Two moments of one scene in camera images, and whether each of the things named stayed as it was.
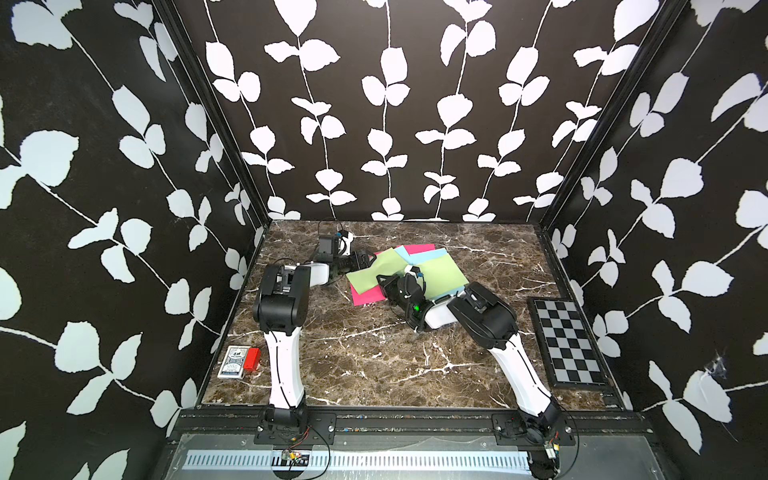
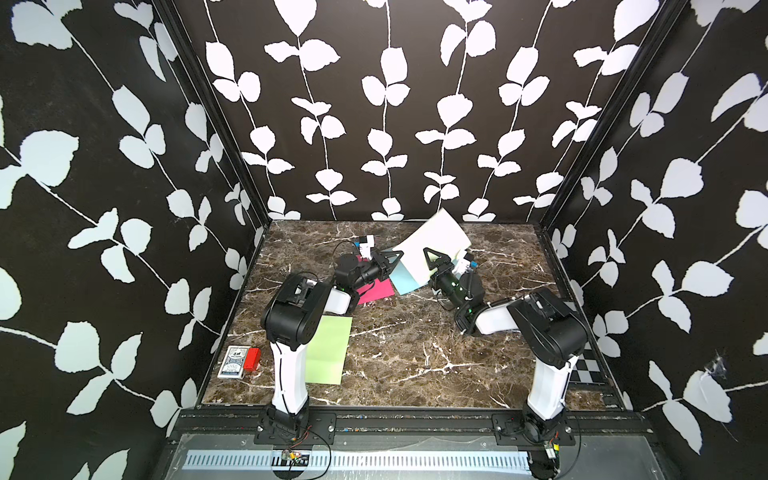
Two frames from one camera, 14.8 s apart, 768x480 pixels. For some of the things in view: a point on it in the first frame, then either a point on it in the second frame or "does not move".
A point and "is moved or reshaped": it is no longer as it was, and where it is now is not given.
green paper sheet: (440, 275) is moved or reshaped
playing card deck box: (233, 362) does not move
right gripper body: (393, 290) -> (450, 286)
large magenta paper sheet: (371, 296) does not move
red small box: (252, 358) does not move
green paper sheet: (386, 263) is moved or reshaped
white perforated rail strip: (371, 460) does not move
